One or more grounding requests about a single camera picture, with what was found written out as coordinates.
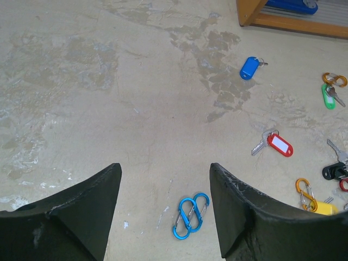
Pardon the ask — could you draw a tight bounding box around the dark blue S carabiner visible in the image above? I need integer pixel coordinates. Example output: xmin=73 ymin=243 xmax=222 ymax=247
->
xmin=172 ymin=197 xmax=198 ymax=240

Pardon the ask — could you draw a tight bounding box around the light blue S carabiner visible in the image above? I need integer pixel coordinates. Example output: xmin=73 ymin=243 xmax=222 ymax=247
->
xmin=188 ymin=192 xmax=210 ymax=233

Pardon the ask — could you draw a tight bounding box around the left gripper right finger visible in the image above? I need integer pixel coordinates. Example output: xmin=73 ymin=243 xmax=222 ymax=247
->
xmin=209 ymin=163 xmax=347 ymax=260

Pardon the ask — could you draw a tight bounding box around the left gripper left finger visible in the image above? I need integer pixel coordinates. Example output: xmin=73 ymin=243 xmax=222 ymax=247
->
xmin=1 ymin=163 xmax=122 ymax=260

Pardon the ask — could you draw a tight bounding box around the silver key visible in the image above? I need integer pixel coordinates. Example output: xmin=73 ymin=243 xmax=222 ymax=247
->
xmin=251 ymin=129 xmax=275 ymax=156
xmin=326 ymin=86 xmax=346 ymax=107

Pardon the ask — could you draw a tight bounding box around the blue stapler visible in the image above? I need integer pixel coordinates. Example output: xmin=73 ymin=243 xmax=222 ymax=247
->
xmin=266 ymin=0 xmax=318 ymax=15

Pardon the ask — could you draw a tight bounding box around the wooden shelf rack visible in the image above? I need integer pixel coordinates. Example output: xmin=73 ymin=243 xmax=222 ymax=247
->
xmin=236 ymin=1 xmax=347 ymax=40

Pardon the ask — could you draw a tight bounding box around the yellow key tag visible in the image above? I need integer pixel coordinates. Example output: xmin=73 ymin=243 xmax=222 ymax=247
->
xmin=302 ymin=201 xmax=339 ymax=215

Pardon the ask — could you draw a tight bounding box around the green key tag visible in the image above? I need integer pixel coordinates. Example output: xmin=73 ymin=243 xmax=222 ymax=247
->
xmin=321 ymin=84 xmax=335 ymax=110

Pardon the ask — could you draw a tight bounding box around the black key fob with key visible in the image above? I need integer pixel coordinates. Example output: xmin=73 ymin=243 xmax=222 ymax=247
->
xmin=322 ymin=139 xmax=347 ymax=181

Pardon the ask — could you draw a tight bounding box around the red S carabiner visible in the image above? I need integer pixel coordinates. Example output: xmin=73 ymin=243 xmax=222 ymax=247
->
xmin=339 ymin=178 xmax=348 ymax=192

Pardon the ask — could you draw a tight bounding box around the red key tag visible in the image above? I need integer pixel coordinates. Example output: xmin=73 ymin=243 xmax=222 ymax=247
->
xmin=267 ymin=133 xmax=294 ymax=157

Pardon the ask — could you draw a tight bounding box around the orange S carabiner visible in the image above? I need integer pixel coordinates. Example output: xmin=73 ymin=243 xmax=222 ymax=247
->
xmin=322 ymin=72 xmax=347 ymax=88
xmin=295 ymin=178 xmax=318 ymax=213

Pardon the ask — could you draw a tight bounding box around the blue key tag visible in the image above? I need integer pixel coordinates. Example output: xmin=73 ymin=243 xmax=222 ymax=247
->
xmin=239 ymin=57 xmax=268 ymax=80

